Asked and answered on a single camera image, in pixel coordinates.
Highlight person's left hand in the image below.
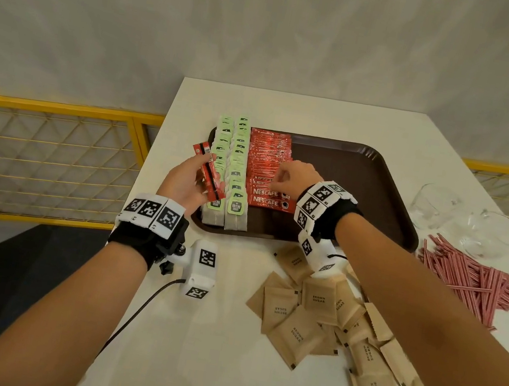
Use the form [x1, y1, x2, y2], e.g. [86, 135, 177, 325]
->
[153, 145, 219, 222]

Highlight person's right hand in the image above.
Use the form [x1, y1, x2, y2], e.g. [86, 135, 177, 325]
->
[265, 156, 327, 207]

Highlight row of red Nescafe sachets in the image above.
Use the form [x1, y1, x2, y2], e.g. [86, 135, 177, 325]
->
[238, 127, 309, 215]

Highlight neat rows of tea bags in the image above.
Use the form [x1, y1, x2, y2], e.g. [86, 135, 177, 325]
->
[197, 111, 267, 234]

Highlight brown plastic tray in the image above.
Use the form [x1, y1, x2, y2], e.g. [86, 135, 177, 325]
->
[188, 118, 434, 267]

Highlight pile of brown sugar packets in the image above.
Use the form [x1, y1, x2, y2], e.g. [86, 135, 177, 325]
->
[231, 238, 484, 386]

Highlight clear glass cups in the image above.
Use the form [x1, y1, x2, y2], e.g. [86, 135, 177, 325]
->
[403, 180, 509, 263]

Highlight pile of pink stirrer sticks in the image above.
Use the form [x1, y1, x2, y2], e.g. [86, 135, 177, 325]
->
[406, 230, 509, 335]

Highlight person's right forearm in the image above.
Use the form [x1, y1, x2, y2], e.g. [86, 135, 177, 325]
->
[309, 210, 509, 386]

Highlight person's left forearm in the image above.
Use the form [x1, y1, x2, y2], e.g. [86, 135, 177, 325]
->
[0, 221, 151, 386]

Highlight right wristband with marker tiles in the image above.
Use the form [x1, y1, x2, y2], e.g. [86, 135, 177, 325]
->
[289, 175, 368, 250]

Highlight wristband with marker tiles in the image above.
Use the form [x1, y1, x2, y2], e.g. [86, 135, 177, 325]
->
[289, 175, 368, 250]
[104, 188, 194, 276]

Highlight left wristband with marker tiles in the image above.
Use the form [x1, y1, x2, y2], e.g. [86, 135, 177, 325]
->
[104, 188, 194, 276]

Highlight marker cube on right wrist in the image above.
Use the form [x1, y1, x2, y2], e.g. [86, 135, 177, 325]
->
[292, 229, 354, 283]

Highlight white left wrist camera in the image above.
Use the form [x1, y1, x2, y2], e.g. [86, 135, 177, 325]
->
[155, 233, 223, 303]

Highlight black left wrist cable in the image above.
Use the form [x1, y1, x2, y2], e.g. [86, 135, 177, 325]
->
[95, 267, 187, 372]

